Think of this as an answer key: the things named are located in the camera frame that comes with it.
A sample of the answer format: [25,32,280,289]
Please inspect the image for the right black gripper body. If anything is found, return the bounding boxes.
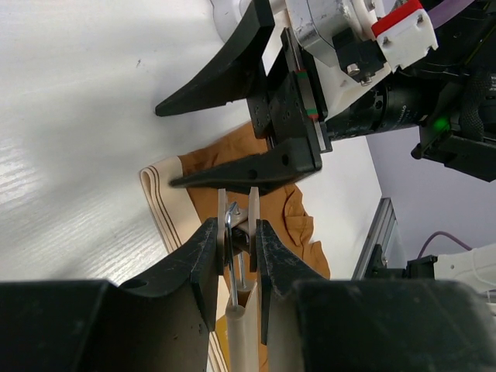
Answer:
[249,1,495,182]

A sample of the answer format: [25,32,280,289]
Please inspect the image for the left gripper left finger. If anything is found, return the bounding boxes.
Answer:
[1,218,218,371]

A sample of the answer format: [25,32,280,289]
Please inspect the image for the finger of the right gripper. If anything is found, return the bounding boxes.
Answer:
[155,1,275,117]
[169,138,322,195]

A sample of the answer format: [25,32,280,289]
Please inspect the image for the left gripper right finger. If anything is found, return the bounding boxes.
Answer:
[255,220,495,371]

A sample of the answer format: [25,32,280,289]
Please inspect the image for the wooden clip hanger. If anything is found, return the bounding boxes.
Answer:
[217,188,260,371]

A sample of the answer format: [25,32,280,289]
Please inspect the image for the brown underwear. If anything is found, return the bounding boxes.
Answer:
[139,122,332,372]

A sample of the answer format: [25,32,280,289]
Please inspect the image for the white metal clothes rack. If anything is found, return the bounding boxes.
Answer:
[210,0,290,43]

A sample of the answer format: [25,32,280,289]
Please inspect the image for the aluminium mounting rail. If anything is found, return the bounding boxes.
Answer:
[352,198,397,280]

